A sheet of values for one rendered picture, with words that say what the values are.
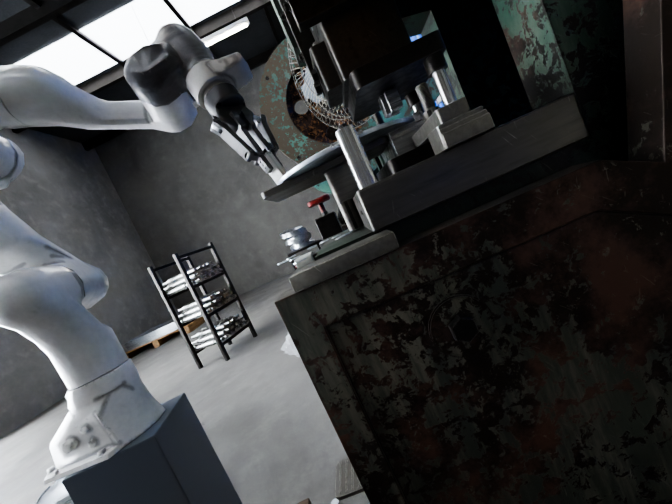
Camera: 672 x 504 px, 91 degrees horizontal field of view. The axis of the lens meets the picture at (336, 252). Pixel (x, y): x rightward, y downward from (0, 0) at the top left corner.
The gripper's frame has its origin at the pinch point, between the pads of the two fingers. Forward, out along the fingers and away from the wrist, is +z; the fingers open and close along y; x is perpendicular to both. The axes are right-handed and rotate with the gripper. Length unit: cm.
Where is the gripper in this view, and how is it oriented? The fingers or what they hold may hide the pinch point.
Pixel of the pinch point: (275, 170)
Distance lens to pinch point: 68.3
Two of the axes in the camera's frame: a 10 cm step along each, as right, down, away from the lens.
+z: 6.0, 7.9, -1.5
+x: 4.8, -5.0, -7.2
